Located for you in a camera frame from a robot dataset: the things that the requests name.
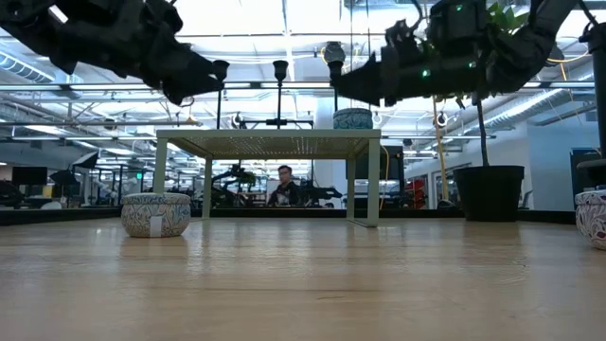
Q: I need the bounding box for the yellow hanging cable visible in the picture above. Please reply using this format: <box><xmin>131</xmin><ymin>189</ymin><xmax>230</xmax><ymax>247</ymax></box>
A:
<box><xmin>430</xmin><ymin>94</ymin><xmax>450</xmax><ymax>200</ymax></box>

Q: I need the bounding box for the large black screen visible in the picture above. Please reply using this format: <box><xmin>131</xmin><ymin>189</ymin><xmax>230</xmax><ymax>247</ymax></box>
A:
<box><xmin>357</xmin><ymin>145</ymin><xmax>406</xmax><ymax>182</ymax></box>

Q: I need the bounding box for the silver ventilation duct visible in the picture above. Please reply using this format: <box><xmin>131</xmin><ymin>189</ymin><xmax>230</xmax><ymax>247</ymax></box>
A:
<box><xmin>466</xmin><ymin>75</ymin><xmax>596</xmax><ymax>137</ymax></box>

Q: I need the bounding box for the beige floral candle tin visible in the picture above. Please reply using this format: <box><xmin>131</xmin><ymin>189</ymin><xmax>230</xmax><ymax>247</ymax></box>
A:
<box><xmin>120</xmin><ymin>191</ymin><xmax>192</xmax><ymax>239</ymax></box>

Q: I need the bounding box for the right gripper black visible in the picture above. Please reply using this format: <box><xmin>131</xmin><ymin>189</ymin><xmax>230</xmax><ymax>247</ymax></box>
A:
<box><xmin>332</xmin><ymin>19</ymin><xmax>422</xmax><ymax>108</ymax></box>

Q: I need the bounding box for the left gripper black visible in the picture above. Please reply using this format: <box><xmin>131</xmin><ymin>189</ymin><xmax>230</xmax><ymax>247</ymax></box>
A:
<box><xmin>136</xmin><ymin>0</ymin><xmax>224</xmax><ymax>106</ymax></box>

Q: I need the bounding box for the background black camera mount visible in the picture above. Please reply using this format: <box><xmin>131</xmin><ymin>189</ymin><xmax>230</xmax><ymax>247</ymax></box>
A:
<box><xmin>242</xmin><ymin>117</ymin><xmax>315</xmax><ymax>130</ymax></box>

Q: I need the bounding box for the pale green perforated metal shelf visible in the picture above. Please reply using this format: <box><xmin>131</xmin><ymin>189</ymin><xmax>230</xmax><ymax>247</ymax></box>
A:
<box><xmin>152</xmin><ymin>128</ymin><xmax>383</xmax><ymax>228</ymax></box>

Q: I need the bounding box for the person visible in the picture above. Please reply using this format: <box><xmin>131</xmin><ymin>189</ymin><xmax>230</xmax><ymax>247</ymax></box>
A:
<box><xmin>266</xmin><ymin>164</ymin><xmax>303</xmax><ymax>207</ymax></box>

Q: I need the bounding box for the blue floral candle tin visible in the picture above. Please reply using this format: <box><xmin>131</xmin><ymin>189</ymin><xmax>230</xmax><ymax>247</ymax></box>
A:
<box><xmin>332</xmin><ymin>107</ymin><xmax>374</xmax><ymax>131</ymax></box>

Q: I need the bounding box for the black vertical post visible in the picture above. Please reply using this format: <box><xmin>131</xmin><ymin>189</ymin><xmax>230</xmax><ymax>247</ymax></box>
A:
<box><xmin>579</xmin><ymin>22</ymin><xmax>606</xmax><ymax>160</ymax></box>

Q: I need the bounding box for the black metal table frame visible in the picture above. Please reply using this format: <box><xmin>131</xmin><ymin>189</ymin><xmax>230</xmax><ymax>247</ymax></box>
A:
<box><xmin>0</xmin><ymin>206</ymin><xmax>577</xmax><ymax>226</ymax></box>

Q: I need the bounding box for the background black monitor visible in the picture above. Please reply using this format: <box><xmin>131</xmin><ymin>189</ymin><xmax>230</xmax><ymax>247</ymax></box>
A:
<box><xmin>11</xmin><ymin>166</ymin><xmax>49</xmax><ymax>187</ymax></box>

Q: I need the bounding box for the green plant in black pot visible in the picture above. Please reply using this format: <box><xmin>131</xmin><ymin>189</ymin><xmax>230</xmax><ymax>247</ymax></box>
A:
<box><xmin>428</xmin><ymin>0</ymin><xmax>531</xmax><ymax>223</ymax></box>

